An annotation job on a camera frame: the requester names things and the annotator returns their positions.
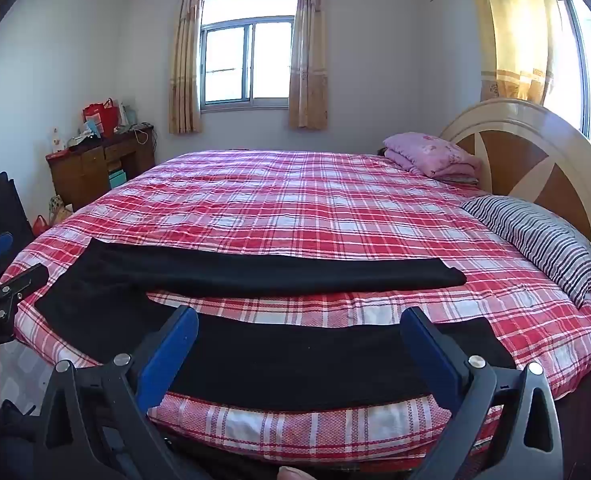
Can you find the brown wooden desk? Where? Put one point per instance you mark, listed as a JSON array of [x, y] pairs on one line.
[[82, 180]]

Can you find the small red bag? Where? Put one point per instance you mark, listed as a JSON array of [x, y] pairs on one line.
[[40, 226]]

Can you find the red plaid bed sheet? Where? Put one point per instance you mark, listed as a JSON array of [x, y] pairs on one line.
[[300, 200]]

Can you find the red gift bag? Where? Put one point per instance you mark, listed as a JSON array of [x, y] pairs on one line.
[[100, 117]]

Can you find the black pants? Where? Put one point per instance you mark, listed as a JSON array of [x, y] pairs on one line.
[[275, 270]]

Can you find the pink folded blanket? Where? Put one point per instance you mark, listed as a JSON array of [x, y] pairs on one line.
[[425, 152]]

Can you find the teal box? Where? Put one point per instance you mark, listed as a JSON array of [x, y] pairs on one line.
[[117, 179]]

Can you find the striped pillow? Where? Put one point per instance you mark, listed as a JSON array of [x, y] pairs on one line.
[[540, 240]]

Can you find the beige floral curtain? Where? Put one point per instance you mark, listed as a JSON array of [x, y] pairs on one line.
[[309, 50], [185, 60]]

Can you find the patterned shopping bag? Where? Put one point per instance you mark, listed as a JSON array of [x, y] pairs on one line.
[[60, 210]]

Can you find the light blue box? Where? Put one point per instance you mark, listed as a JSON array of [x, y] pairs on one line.
[[94, 129]]

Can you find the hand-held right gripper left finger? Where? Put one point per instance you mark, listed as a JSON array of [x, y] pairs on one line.
[[168, 360]]

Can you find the person's right hand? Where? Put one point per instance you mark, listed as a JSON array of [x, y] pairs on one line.
[[296, 474]]

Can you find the white paper bag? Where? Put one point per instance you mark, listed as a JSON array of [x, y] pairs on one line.
[[127, 116]]

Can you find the sliding glass window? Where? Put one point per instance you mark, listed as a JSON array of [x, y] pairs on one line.
[[270, 60]]

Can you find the yellow curtain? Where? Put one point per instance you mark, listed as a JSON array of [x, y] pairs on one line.
[[515, 35]]

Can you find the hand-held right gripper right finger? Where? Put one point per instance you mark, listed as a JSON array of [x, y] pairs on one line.
[[435, 360]]

